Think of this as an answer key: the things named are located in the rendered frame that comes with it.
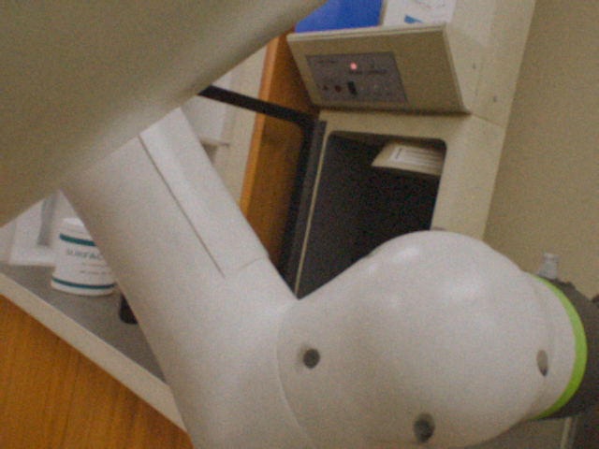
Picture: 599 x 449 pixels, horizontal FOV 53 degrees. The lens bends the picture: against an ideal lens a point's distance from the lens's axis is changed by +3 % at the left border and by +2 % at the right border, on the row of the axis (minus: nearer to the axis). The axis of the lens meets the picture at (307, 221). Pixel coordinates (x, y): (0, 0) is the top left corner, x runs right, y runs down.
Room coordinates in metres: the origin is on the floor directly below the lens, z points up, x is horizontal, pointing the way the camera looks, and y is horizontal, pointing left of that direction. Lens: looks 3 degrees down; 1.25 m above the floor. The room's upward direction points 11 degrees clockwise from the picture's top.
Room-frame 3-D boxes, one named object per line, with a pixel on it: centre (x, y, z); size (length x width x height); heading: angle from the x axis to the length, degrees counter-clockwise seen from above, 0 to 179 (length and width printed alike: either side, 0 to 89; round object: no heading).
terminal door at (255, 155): (1.01, 0.14, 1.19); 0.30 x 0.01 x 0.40; 128
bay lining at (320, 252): (1.09, -0.18, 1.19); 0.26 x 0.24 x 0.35; 45
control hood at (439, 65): (0.96, -0.06, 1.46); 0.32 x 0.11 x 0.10; 45
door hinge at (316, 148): (1.10, 0.01, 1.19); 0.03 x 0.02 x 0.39; 45
